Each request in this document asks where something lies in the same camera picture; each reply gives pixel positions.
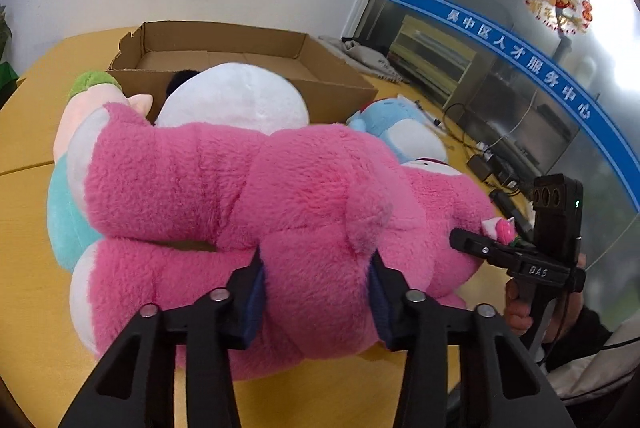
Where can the person's light jacket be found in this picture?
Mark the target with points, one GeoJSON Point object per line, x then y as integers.
{"type": "Point", "coordinates": [600, 373]}

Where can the black power adapter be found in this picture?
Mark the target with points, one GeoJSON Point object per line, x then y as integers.
{"type": "Point", "coordinates": [482, 166]}

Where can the pink plush bear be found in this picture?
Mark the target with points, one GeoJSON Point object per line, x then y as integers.
{"type": "Point", "coordinates": [300, 208]}

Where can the blue banner stripe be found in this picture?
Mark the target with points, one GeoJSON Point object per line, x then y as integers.
{"type": "Point", "coordinates": [500, 42]}

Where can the black flat device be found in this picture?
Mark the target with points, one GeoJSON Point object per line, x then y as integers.
{"type": "Point", "coordinates": [507, 208]}

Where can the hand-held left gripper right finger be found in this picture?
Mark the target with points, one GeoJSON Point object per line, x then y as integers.
{"type": "Point", "coordinates": [382, 308]}

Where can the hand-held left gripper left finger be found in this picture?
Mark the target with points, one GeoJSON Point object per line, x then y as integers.
{"type": "Point", "coordinates": [252, 293]}

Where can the cardboard box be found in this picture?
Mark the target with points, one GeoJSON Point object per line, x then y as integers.
{"type": "Point", "coordinates": [330, 77]}

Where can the green cloth ledge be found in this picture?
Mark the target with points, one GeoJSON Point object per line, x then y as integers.
{"type": "Point", "coordinates": [7, 76]}

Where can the green-haired teal plush toy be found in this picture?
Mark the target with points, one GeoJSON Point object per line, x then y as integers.
{"type": "Point", "coordinates": [70, 208]}

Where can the person's right forearm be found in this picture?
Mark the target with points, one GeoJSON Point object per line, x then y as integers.
{"type": "Point", "coordinates": [580, 333]}

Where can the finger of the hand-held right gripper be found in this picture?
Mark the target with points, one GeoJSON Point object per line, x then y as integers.
{"type": "Point", "coordinates": [475, 249]}

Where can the blue plush bear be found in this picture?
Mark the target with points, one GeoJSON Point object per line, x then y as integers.
{"type": "Point", "coordinates": [395, 120]}

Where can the person's right hand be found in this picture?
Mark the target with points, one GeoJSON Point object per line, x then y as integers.
{"type": "Point", "coordinates": [517, 308]}

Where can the yellow shelf rack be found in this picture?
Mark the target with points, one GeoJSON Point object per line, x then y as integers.
{"type": "Point", "coordinates": [435, 57]}

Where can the white plush toy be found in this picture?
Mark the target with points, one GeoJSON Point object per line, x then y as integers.
{"type": "Point", "coordinates": [235, 97]}

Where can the grey cloth bag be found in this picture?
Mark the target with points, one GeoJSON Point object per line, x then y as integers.
{"type": "Point", "coordinates": [365, 57]}

